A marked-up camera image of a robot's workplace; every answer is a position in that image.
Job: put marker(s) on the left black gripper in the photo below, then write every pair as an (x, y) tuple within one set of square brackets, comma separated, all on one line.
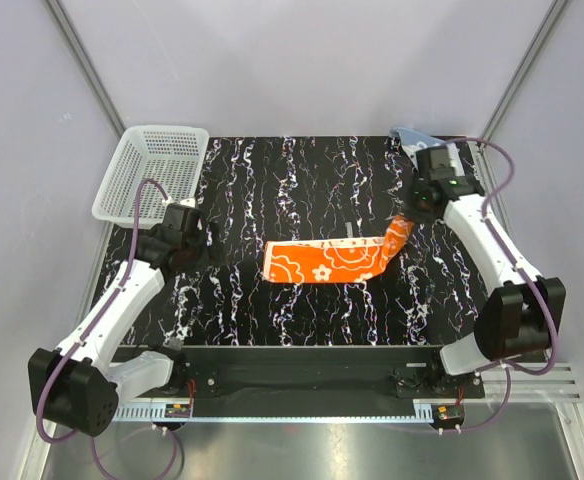
[(212, 255)]

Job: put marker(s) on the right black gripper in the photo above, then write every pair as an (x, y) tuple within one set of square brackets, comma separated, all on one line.
[(416, 217)]

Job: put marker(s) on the orange white patterned towel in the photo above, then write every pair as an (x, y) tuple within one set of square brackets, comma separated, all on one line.
[(334, 261)]

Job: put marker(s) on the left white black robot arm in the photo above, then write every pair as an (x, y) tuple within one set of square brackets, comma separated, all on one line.
[(76, 384)]

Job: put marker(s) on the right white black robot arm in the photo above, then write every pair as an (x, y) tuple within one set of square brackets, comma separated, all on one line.
[(519, 323)]

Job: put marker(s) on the black marble pattern mat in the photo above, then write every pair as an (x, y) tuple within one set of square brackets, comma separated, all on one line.
[(258, 189)]

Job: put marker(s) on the light blue towel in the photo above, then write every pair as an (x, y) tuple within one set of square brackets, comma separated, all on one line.
[(410, 141)]

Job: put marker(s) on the white plastic basket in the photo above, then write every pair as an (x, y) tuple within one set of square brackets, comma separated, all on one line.
[(173, 156)]

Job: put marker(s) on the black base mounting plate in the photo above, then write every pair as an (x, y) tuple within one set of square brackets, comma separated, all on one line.
[(405, 371)]

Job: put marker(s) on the left small electronics box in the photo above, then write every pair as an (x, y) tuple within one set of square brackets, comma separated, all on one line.
[(178, 410)]

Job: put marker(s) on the small electronics box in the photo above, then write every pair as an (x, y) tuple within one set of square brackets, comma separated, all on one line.
[(178, 410), (450, 413)]

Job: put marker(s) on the right small electronics box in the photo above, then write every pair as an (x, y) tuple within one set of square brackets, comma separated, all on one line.
[(450, 413)]

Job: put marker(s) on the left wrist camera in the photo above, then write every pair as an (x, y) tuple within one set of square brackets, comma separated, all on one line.
[(183, 216)]

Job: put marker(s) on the slotted cable duct rail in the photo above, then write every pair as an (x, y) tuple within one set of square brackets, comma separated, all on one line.
[(207, 411)]

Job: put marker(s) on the aluminium frame rail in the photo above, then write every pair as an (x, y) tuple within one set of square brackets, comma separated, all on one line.
[(557, 385)]

